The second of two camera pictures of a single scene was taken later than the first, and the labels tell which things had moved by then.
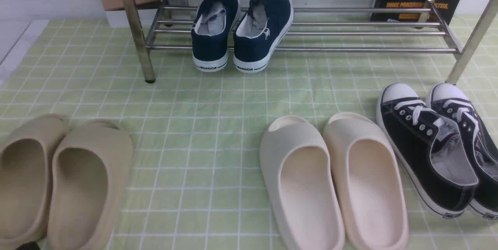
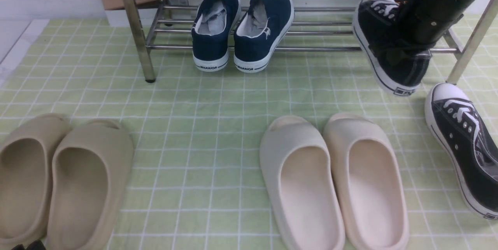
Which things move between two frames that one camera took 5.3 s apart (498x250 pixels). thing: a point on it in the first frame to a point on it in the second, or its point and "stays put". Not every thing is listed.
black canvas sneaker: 431,151 to 400,68
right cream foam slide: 369,189 stays put
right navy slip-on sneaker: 270,14 stays put
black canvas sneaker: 445,99 stays put
